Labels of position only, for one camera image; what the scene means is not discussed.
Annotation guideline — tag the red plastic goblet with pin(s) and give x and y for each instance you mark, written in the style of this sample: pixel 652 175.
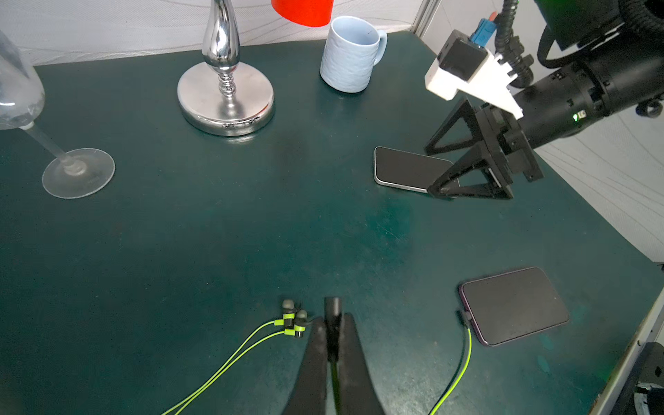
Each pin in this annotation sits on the red plastic goblet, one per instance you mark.
pixel 309 13

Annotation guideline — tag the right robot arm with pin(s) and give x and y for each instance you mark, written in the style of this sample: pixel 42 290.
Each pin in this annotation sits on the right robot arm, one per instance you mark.
pixel 594 59

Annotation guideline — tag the black phone silver frame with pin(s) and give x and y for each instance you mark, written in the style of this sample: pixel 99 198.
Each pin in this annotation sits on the black phone silver frame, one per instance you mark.
pixel 405 170

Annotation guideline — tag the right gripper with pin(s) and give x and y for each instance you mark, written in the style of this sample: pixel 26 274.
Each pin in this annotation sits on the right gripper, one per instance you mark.
pixel 486 170

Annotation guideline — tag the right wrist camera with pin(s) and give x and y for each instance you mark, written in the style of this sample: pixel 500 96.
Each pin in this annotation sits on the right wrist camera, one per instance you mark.
pixel 463 66

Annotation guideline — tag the green table mat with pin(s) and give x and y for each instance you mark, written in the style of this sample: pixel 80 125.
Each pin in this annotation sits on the green table mat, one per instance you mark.
pixel 126 301

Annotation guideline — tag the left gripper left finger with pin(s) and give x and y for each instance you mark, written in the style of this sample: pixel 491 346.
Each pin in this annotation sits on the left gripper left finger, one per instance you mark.
pixel 309 393

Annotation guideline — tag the black phone purple frame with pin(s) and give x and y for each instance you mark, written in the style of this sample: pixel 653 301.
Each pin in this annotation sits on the black phone purple frame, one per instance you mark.
pixel 509 306

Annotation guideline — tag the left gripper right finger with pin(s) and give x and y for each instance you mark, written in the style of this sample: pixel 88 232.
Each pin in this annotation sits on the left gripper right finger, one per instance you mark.
pixel 356 394

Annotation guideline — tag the silver glass holder stand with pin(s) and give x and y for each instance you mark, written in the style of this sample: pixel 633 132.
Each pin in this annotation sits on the silver glass holder stand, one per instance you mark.
pixel 222 95

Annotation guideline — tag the clear wine glass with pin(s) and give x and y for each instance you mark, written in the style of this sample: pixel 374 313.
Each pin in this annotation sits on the clear wine glass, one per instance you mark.
pixel 72 174

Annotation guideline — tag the light blue mug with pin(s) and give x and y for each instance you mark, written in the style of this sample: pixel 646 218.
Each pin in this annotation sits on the light blue mug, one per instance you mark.
pixel 352 49

